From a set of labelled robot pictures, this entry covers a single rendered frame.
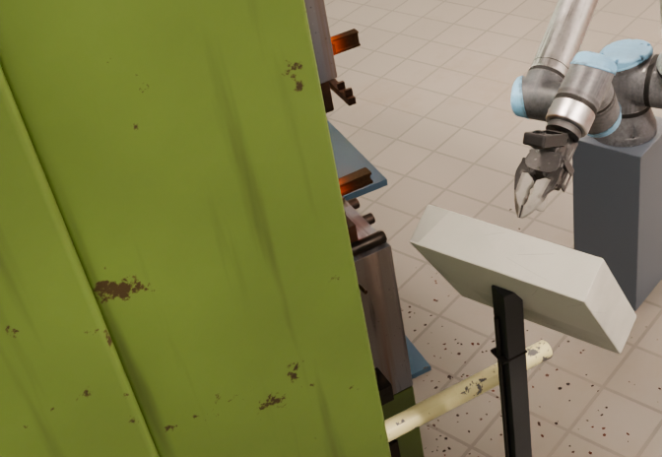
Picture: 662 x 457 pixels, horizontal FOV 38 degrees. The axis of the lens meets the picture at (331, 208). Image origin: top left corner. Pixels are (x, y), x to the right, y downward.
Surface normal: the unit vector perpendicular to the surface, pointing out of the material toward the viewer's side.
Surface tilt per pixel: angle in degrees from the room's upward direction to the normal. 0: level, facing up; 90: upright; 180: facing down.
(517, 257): 30
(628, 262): 90
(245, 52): 90
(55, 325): 90
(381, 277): 90
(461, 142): 0
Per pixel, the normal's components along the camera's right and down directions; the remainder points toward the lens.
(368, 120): -0.16, -0.80
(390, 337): 0.44, 0.47
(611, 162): -0.65, 0.53
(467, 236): -0.44, -0.42
